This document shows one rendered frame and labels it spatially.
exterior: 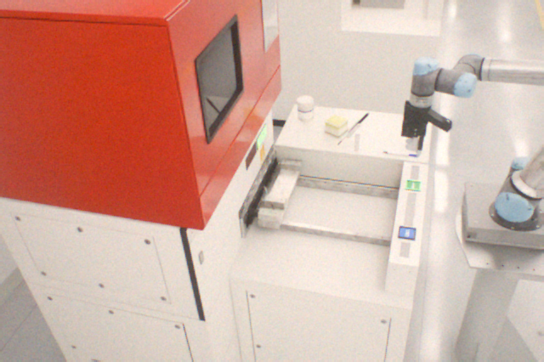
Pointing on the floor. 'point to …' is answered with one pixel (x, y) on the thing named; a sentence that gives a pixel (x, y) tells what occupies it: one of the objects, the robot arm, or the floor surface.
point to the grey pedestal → (495, 325)
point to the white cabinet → (314, 326)
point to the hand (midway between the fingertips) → (420, 154)
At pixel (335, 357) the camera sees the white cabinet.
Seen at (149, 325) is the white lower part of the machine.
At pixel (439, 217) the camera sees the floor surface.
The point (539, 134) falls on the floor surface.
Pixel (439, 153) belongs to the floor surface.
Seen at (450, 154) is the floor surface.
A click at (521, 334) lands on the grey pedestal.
